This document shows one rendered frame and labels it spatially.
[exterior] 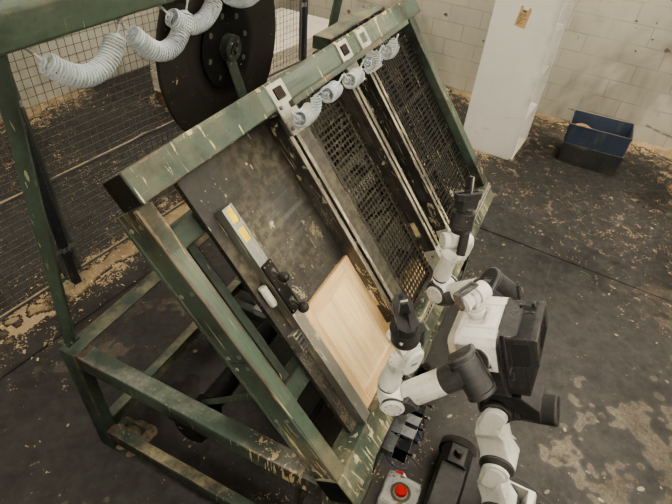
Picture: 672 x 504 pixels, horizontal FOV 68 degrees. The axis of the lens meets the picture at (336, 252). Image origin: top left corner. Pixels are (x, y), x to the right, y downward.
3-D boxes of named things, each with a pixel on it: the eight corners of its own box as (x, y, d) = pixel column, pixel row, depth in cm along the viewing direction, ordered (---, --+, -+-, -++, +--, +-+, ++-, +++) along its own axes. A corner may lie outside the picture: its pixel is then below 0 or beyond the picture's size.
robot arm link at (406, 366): (393, 334, 152) (382, 360, 160) (411, 357, 147) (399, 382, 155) (410, 328, 155) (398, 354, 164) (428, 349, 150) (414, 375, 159)
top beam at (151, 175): (124, 215, 134) (143, 206, 128) (100, 183, 131) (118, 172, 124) (406, 19, 288) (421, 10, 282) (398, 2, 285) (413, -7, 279)
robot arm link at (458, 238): (468, 218, 196) (462, 244, 200) (442, 216, 194) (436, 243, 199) (480, 229, 186) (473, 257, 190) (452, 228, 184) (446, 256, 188)
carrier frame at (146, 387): (331, 578, 227) (346, 498, 173) (101, 442, 268) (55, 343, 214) (461, 283, 381) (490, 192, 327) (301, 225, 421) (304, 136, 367)
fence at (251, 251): (356, 422, 189) (365, 423, 187) (213, 213, 157) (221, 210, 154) (362, 412, 193) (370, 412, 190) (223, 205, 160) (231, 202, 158)
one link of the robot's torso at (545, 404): (561, 408, 189) (558, 374, 180) (557, 436, 180) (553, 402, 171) (486, 396, 203) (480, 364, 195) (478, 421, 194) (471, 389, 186)
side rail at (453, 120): (468, 190, 324) (484, 186, 317) (392, 27, 286) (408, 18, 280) (471, 184, 330) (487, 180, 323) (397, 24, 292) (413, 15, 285)
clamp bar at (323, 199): (395, 347, 217) (444, 343, 202) (245, 98, 177) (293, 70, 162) (403, 332, 224) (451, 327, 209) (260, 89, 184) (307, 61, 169)
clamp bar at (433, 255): (432, 274, 255) (476, 266, 240) (316, 55, 214) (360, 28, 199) (438, 263, 262) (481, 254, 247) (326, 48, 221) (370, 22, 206)
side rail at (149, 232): (314, 479, 176) (337, 482, 169) (114, 219, 138) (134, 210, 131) (321, 464, 180) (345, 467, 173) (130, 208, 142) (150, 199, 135)
